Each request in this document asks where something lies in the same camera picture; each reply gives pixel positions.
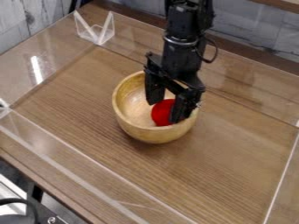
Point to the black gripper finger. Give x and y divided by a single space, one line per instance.
187 99
153 88

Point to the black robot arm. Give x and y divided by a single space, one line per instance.
189 18

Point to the clear acrylic corner bracket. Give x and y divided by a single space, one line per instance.
97 34

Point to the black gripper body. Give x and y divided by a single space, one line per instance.
177 65

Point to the red felt fruit green leaf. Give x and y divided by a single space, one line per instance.
160 112

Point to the black metal table leg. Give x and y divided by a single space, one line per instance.
33 193

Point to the clear acrylic tray wall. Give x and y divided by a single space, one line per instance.
228 173

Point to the light wooden bowl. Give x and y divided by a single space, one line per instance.
136 116

